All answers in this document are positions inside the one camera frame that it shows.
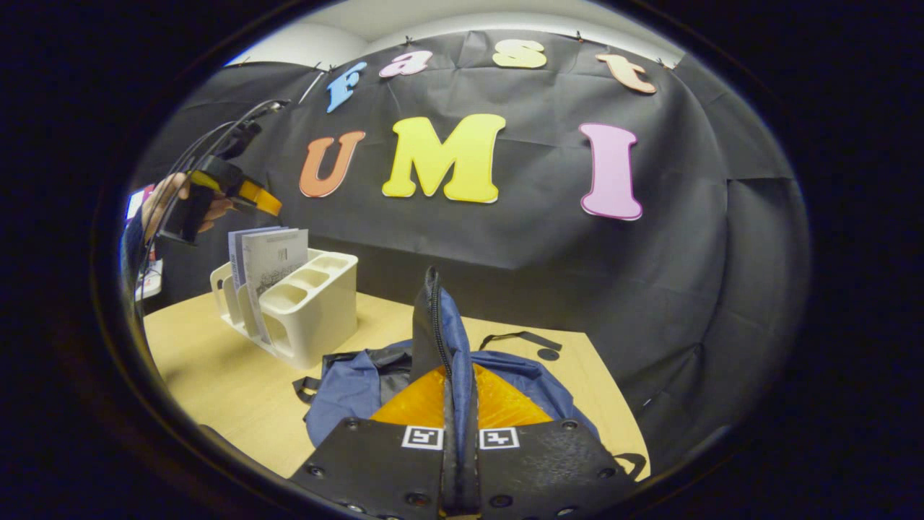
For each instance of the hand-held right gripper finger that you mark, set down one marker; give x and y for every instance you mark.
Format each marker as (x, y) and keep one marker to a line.
(451, 469)
(469, 469)

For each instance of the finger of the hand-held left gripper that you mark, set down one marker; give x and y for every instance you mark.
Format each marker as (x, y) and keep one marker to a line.
(260, 196)

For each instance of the white book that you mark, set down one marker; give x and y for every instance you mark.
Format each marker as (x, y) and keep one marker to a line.
(271, 263)

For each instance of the blue schoolbag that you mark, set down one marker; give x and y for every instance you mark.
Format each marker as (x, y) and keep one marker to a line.
(346, 390)

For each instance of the cream white bookshelf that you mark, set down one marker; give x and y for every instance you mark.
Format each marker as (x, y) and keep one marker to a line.
(317, 325)

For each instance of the computer monitor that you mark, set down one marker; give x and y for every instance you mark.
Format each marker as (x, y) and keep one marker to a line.
(136, 202)

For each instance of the white side table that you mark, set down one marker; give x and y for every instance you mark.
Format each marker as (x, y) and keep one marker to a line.
(149, 282)

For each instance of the black backdrop cloth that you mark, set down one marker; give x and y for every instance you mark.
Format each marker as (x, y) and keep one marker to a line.
(541, 253)

